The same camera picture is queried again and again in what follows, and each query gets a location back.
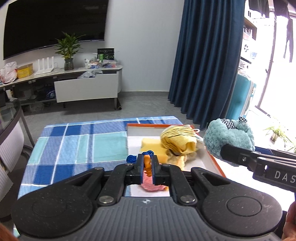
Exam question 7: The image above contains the blue orange knitted toy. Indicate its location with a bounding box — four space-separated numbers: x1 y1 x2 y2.
126 150 154 177

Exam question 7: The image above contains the pink fluffy pompom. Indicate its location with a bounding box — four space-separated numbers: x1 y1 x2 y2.
141 174 165 192

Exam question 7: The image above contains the yellow sponge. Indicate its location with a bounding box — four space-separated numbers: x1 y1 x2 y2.
140 138 168 164

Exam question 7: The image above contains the yellow striped towel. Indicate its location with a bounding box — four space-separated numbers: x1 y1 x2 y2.
160 125 197 155

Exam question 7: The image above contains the teal crochet plush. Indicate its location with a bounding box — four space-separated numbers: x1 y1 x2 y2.
203 116 255 160

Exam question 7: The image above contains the pale yellow scrunchie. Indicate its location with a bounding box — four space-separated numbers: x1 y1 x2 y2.
166 150 197 171

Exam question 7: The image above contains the white drawstring pouch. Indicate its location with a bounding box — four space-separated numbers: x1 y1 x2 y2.
190 125 204 144

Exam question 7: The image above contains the person's right hand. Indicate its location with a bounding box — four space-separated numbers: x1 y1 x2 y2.
281 201 296 241

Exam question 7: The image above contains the outdoor spider plant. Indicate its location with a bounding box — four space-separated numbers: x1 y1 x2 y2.
264 126 295 154

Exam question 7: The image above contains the orange-rimmed white box lid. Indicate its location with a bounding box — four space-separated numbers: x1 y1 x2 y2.
126 123 225 197

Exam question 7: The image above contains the teal suitcase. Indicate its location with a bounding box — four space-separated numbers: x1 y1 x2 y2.
226 74 256 120

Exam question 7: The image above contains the blue checkered tablecloth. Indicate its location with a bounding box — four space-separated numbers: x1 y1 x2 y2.
18 116 181 197

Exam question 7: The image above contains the white tv cabinet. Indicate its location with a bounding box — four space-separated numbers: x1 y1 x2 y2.
1 65 123 110

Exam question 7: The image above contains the dark blue curtain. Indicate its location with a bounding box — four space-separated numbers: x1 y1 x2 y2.
168 1 245 130

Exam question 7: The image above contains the black green display box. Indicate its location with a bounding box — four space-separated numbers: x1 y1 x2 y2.
97 48 114 61

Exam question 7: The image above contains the white wifi router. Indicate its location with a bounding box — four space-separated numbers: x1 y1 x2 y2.
35 56 54 75

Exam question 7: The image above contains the dark round side table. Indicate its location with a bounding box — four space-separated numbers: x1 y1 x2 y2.
1 98 35 222

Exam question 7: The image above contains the potted bamboo plant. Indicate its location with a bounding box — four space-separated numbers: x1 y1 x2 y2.
55 32 83 71

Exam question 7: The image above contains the yellow box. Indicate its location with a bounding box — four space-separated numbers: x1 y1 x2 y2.
16 63 34 79

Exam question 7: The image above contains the white plastic bag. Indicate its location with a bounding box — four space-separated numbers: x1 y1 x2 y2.
1 61 17 84

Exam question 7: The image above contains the black television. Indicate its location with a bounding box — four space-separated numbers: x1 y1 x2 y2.
3 0 108 59

